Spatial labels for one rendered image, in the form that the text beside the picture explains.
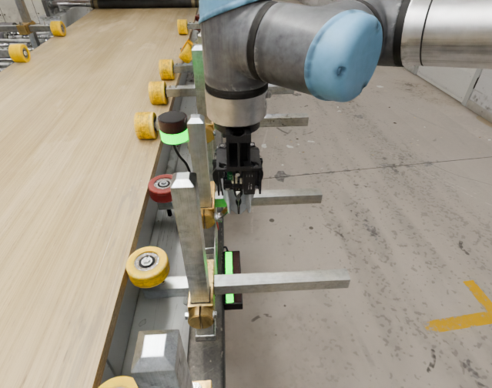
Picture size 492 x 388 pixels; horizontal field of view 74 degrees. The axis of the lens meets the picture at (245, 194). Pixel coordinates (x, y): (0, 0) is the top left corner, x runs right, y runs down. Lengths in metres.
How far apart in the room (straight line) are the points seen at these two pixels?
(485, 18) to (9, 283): 0.81
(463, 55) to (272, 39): 0.22
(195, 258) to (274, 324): 1.09
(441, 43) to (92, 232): 0.70
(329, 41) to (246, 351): 1.37
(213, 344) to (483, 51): 0.69
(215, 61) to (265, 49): 0.08
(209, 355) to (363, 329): 1.03
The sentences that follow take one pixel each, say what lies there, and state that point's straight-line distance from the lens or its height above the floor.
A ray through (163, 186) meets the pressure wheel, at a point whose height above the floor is 0.90.
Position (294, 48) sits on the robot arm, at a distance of 0.38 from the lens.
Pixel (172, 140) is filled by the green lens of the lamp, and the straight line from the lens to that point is 0.70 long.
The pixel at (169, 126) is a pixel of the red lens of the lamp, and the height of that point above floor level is 1.10.
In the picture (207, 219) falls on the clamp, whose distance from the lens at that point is 0.81.
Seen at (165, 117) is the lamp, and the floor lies 1.11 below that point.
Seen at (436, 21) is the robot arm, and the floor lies 1.33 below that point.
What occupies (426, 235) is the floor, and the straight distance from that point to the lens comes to 2.22.
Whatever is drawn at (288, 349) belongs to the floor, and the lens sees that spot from 1.57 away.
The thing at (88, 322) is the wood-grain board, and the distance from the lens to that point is 0.64.
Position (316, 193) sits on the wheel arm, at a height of 0.86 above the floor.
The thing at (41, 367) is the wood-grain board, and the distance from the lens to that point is 0.63.
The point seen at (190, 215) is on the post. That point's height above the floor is 1.08.
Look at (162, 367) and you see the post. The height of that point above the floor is 1.14.
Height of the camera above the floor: 1.41
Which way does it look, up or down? 39 degrees down
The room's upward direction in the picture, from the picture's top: straight up
